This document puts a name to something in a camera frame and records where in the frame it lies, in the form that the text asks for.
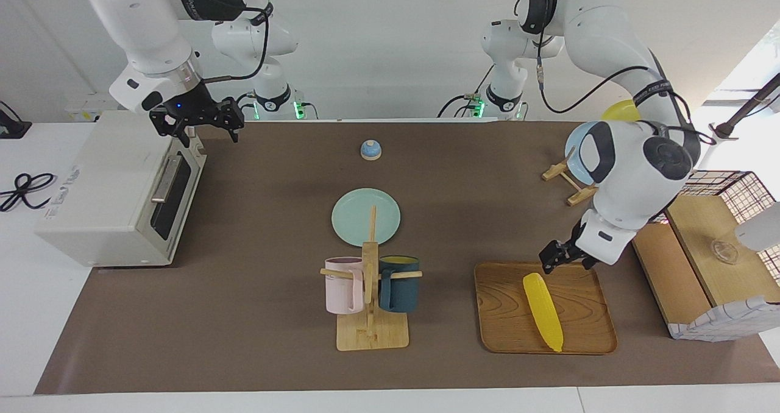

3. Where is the yellow corn cob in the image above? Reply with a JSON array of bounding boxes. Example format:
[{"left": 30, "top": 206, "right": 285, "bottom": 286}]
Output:
[{"left": 522, "top": 272, "right": 564, "bottom": 353}]

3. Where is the yellow plate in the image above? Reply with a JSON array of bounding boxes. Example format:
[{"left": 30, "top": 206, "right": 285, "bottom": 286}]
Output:
[{"left": 601, "top": 99, "right": 642, "bottom": 123}]

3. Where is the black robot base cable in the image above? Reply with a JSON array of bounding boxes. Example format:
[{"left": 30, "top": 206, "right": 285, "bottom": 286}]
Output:
[
  {"left": 436, "top": 66, "right": 495, "bottom": 119},
  {"left": 230, "top": 92, "right": 257, "bottom": 121}
]

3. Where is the coiled black cable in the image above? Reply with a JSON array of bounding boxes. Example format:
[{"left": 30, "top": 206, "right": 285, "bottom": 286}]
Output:
[{"left": 0, "top": 172, "right": 57, "bottom": 213}]

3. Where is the wooden mug rack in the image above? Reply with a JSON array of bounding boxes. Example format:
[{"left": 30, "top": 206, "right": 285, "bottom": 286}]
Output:
[{"left": 321, "top": 205, "right": 423, "bottom": 351}]

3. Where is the brown table mat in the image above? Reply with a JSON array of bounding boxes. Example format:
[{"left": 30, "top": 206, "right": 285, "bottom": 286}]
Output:
[{"left": 35, "top": 121, "right": 780, "bottom": 395}]

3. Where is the wire basket with wooden shelf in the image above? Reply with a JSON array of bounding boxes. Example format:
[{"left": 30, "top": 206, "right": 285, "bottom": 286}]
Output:
[{"left": 628, "top": 170, "right": 780, "bottom": 342}]

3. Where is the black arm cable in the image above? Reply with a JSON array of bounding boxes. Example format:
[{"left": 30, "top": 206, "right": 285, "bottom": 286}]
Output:
[
  {"left": 204, "top": 2, "right": 270, "bottom": 85},
  {"left": 536, "top": 32, "right": 718, "bottom": 147}
]

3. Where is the small clear glass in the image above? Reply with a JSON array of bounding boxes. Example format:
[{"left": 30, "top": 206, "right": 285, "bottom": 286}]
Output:
[{"left": 710, "top": 239, "right": 739, "bottom": 264}]

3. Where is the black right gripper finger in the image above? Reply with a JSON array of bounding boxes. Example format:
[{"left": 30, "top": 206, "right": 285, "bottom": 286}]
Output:
[
  {"left": 152, "top": 127, "right": 190, "bottom": 147},
  {"left": 227, "top": 98, "right": 246, "bottom": 144}
]

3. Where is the pink mug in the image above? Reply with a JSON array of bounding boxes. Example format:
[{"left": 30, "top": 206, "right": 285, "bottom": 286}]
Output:
[{"left": 324, "top": 256, "right": 365, "bottom": 315}]

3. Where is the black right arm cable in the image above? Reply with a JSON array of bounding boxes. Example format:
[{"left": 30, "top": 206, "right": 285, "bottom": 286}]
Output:
[{"left": 204, "top": 2, "right": 270, "bottom": 85}]

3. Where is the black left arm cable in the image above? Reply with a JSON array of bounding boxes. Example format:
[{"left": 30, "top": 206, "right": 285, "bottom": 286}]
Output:
[{"left": 536, "top": 32, "right": 718, "bottom": 147}]

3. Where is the black stand base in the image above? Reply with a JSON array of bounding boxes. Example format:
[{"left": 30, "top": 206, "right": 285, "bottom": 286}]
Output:
[{"left": 0, "top": 101, "right": 32, "bottom": 139}]

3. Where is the white toaster oven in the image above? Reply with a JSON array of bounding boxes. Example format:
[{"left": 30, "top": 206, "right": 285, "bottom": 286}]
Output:
[{"left": 35, "top": 110, "right": 208, "bottom": 269}]

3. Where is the pale green plate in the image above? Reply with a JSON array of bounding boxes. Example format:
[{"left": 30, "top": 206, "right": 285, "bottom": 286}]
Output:
[{"left": 331, "top": 188, "right": 402, "bottom": 247}]

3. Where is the wooden serving tray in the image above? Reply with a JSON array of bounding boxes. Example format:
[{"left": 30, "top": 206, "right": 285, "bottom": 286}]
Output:
[{"left": 473, "top": 261, "right": 619, "bottom": 356}]

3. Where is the glass oven door with handle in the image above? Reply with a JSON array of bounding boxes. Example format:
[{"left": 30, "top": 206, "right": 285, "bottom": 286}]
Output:
[{"left": 138, "top": 130, "right": 208, "bottom": 263}]

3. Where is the black tripod pole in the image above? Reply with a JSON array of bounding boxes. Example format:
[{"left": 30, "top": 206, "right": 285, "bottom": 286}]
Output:
[{"left": 710, "top": 72, "right": 780, "bottom": 139}]

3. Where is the light blue plate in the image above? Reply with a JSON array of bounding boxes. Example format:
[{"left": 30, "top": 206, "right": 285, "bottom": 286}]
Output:
[{"left": 564, "top": 122, "right": 601, "bottom": 188}]

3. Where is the dark teal mug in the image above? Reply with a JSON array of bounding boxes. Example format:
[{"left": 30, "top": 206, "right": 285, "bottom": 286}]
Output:
[{"left": 378, "top": 255, "right": 421, "bottom": 314}]

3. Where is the wooden plate rack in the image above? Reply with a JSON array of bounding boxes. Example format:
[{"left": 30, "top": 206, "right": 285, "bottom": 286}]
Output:
[{"left": 542, "top": 160, "right": 601, "bottom": 207}]

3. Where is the white rounded device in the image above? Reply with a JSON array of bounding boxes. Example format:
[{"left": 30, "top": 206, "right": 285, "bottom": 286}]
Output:
[{"left": 734, "top": 203, "right": 780, "bottom": 252}]

